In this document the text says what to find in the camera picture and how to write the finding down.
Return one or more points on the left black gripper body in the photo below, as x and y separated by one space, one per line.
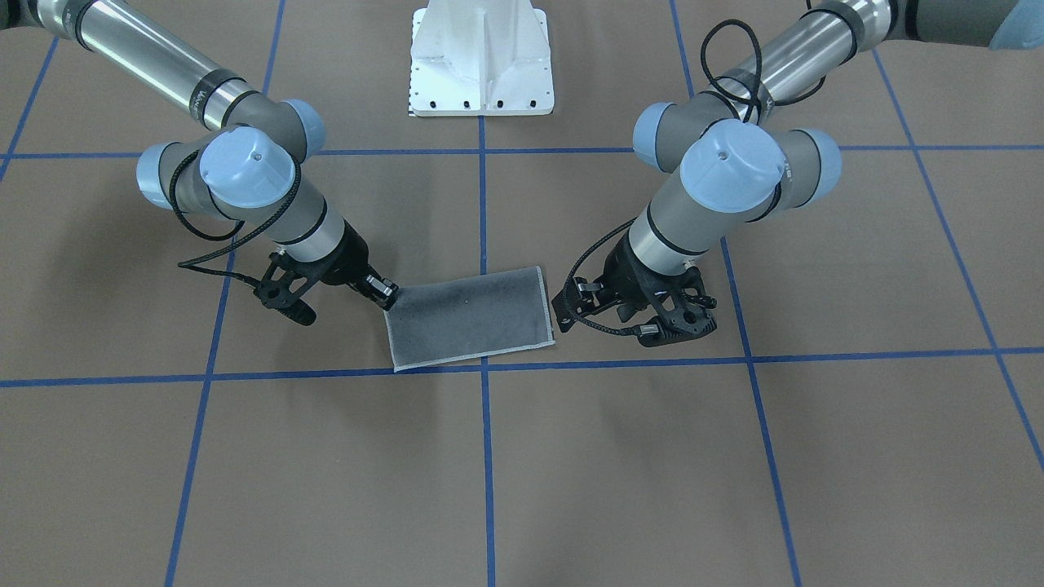
626 279

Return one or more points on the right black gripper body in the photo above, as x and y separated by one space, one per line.
348 261

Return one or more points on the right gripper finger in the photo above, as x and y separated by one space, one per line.
367 287
388 292

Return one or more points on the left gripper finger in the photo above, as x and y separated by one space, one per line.
567 316
577 298

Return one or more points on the pink and grey towel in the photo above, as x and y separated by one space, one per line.
472 317

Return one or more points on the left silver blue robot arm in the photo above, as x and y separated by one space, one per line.
724 169

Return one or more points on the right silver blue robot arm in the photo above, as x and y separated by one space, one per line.
241 185

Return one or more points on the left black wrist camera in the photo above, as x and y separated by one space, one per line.
684 310

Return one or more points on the white camera stand pedestal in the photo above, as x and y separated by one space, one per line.
480 59

